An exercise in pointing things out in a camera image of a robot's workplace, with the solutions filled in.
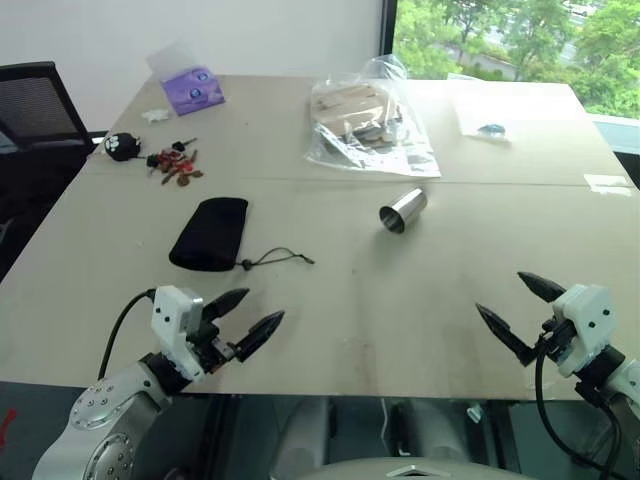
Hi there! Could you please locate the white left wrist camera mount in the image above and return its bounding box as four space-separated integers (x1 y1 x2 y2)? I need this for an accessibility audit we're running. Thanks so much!
151 285 206 379

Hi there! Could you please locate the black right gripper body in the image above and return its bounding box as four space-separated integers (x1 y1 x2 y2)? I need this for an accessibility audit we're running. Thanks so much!
536 313 577 363

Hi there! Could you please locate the clear bag of cardboard pieces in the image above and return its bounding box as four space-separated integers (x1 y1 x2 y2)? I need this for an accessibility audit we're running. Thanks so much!
304 55 443 178

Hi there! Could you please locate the purple tissue pack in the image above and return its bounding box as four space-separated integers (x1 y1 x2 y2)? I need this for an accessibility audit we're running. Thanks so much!
145 41 228 118

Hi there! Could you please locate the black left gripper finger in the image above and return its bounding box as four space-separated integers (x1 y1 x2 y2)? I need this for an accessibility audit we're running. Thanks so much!
232 310 286 364
201 287 251 318

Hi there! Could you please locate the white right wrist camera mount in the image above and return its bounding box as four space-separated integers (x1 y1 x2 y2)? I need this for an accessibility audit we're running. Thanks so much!
550 283 614 378

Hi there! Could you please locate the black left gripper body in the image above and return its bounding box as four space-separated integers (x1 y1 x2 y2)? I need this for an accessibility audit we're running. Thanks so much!
186 308 237 375

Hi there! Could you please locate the bunch of keys with charms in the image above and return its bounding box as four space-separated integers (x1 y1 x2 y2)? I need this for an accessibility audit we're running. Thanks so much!
145 136 206 188

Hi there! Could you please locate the clear sleeve with blue item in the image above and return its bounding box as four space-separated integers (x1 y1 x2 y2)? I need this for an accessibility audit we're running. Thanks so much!
451 91 515 150

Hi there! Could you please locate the black mesh office chair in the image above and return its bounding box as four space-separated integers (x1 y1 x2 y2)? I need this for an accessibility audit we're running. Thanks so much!
0 60 97 284

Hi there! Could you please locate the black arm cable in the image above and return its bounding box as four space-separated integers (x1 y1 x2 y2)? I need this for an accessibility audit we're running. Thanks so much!
96 288 157 380
534 333 621 480

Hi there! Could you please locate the stainless steel cup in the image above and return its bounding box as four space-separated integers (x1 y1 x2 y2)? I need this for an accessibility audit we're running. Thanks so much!
377 186 429 235

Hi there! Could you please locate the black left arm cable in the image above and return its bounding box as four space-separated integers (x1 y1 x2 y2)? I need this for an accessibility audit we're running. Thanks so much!
96 288 157 380

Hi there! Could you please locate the silver robot torso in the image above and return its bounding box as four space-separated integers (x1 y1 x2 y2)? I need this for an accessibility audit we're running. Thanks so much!
308 461 522 480

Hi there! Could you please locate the black window frame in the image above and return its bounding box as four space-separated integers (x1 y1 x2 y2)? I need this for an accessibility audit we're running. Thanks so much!
376 0 400 57

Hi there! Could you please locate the black round plush keychain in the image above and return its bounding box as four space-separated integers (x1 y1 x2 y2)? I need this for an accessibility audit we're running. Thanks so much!
102 130 145 163

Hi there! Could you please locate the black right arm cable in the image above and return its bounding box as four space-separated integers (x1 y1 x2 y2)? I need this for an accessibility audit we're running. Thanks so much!
534 333 621 480

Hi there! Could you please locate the black drawstring pouch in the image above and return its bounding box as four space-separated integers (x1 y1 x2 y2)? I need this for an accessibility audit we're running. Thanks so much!
168 196 317 274

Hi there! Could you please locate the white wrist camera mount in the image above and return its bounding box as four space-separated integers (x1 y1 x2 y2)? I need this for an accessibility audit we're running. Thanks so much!
550 283 614 378
151 285 206 379

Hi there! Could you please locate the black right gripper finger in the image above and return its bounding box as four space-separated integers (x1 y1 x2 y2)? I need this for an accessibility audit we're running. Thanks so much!
517 271 568 304
474 301 542 368

